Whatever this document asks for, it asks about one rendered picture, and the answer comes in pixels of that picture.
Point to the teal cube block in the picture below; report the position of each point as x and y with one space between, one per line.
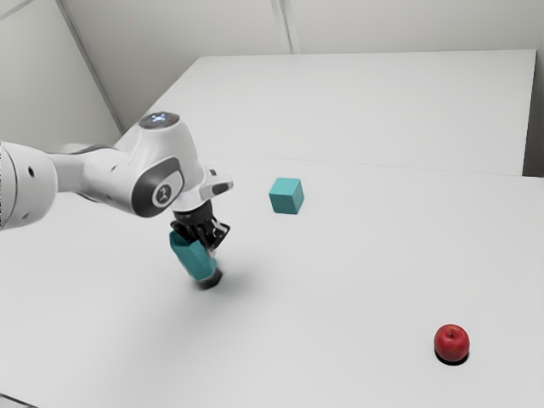
286 195

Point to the red apple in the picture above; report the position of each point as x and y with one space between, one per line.
451 342

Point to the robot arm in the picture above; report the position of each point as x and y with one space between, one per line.
106 178

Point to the teal faceted mug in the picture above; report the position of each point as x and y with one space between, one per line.
195 259

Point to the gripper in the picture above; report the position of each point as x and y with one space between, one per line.
196 222

